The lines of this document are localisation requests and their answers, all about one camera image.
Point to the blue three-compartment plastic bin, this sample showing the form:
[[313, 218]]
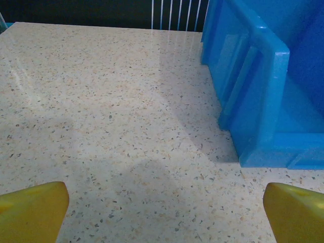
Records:
[[253, 76]]

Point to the blue table side rail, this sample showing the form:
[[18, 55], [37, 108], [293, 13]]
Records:
[[5, 26]]

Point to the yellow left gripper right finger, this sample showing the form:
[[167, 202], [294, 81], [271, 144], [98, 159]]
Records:
[[296, 217]]

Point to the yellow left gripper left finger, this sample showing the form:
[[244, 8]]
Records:
[[30, 215]]

